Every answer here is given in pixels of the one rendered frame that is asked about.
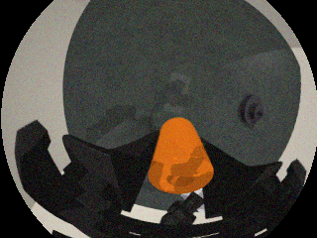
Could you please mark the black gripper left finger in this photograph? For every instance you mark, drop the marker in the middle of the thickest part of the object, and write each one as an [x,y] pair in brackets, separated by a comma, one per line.
[125,167]

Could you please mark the dark stepped round pedestal with shaft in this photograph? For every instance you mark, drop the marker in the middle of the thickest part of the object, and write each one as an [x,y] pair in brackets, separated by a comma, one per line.
[252,109]

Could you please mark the orange knob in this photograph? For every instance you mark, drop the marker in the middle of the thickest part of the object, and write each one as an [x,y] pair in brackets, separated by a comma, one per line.
[180,164]

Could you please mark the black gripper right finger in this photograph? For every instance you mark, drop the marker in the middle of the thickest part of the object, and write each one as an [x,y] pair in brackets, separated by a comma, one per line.
[231,180]

